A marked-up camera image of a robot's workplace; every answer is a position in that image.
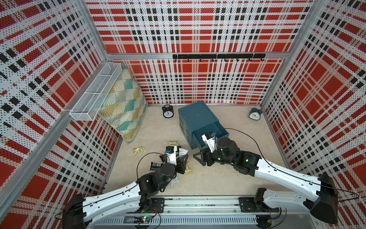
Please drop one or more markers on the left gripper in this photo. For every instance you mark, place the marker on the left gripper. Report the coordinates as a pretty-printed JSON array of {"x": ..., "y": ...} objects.
[{"x": 180, "y": 164}]

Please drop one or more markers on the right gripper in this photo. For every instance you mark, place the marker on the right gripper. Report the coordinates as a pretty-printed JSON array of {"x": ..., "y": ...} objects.
[{"x": 208, "y": 154}]

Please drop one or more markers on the green cookie packet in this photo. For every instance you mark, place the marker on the green cookie packet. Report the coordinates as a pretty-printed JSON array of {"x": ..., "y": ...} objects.
[
  {"x": 187, "y": 168},
  {"x": 174, "y": 143},
  {"x": 138, "y": 150}
]

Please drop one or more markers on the teal top drawer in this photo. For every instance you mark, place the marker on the teal top drawer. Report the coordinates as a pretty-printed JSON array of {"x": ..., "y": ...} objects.
[{"x": 214, "y": 129}]

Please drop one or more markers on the white cookie packet orange print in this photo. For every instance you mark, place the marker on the white cookie packet orange print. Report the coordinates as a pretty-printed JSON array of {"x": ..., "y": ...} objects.
[{"x": 182, "y": 152}]

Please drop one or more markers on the teal drawer cabinet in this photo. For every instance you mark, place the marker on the teal drawer cabinet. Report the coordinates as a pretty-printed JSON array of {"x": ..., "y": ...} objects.
[{"x": 196, "y": 120}]

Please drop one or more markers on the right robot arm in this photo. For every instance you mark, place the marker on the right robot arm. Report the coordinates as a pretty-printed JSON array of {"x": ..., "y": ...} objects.
[{"x": 316, "y": 195}]

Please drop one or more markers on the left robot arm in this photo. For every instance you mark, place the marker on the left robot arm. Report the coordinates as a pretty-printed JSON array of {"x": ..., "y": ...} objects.
[{"x": 83, "y": 212}]

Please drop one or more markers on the black cookie packet barcode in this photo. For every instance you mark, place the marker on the black cookie packet barcode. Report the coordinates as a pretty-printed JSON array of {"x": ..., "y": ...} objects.
[{"x": 154, "y": 166}]

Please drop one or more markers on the black alarm clock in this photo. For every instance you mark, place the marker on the black alarm clock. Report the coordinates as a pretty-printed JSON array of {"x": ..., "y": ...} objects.
[{"x": 167, "y": 111}]

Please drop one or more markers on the teal alarm clock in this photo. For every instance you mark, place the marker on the teal alarm clock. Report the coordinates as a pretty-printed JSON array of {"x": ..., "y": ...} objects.
[{"x": 255, "y": 114}]

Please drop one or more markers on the patterned pillow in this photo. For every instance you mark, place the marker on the patterned pillow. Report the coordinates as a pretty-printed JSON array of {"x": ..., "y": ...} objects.
[{"x": 124, "y": 106}]

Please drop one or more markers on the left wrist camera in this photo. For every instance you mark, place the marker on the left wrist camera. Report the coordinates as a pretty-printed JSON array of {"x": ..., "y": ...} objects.
[{"x": 171, "y": 153}]

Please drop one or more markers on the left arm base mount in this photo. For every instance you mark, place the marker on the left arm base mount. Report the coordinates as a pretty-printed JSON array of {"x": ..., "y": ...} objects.
[{"x": 151, "y": 205}]

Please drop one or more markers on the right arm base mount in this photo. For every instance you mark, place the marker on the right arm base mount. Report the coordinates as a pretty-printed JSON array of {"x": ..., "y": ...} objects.
[{"x": 255, "y": 204}]

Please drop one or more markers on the white wire basket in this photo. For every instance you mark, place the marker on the white wire basket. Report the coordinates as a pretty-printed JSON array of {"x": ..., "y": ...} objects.
[{"x": 91, "y": 101}]

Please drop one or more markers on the black hook rail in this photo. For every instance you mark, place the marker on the black hook rail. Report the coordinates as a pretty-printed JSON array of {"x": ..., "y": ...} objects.
[{"x": 248, "y": 56}]

